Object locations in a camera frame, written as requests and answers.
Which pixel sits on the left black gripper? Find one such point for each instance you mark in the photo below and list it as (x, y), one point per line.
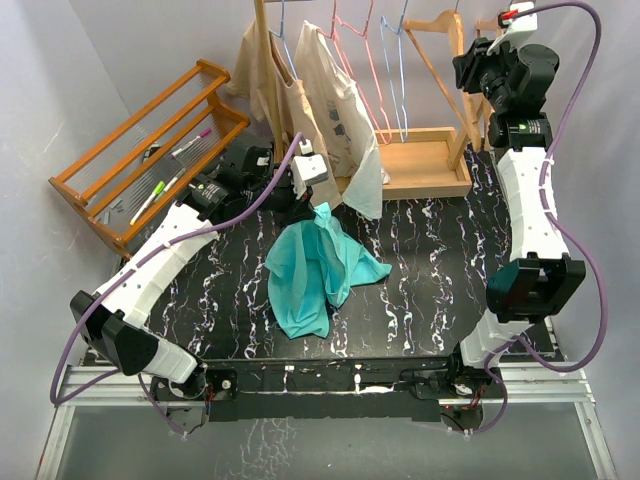
(298, 209)

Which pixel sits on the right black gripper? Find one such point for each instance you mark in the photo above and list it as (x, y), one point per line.
(469, 65)

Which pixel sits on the teal t shirt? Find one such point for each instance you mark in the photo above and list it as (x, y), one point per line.
(314, 264)

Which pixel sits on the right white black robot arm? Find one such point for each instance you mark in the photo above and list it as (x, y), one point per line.
(540, 276)

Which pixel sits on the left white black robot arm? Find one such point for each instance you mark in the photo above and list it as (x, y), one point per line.
(112, 320)

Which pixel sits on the beige t shirt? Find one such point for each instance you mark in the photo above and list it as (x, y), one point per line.
(249, 80)

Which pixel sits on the white printed t shirt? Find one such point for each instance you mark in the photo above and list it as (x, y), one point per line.
(343, 122)

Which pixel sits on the blue hanger under beige shirt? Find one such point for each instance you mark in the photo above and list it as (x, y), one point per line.
(280, 34)

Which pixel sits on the wooden clothes rack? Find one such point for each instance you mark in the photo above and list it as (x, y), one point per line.
(418, 168)

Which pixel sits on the purple cap marker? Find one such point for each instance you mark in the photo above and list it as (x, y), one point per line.
(186, 146)

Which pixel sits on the dark green marker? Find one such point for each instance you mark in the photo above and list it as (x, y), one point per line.
(168, 185)

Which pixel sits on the green cap marker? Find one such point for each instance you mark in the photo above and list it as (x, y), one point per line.
(148, 202)

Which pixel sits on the orange wooden shelf rack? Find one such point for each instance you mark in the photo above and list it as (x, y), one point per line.
(108, 184)

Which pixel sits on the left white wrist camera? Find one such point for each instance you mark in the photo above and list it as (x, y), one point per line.
(308, 169)

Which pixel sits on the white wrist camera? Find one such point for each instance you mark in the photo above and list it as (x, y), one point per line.
(517, 23)
(308, 169)

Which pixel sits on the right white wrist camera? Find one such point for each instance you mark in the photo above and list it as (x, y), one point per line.
(517, 23)

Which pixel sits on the blue wire hanger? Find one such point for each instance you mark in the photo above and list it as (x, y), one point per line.
(397, 82)

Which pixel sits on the pink wire hanger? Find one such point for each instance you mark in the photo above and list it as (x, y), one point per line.
(352, 44)

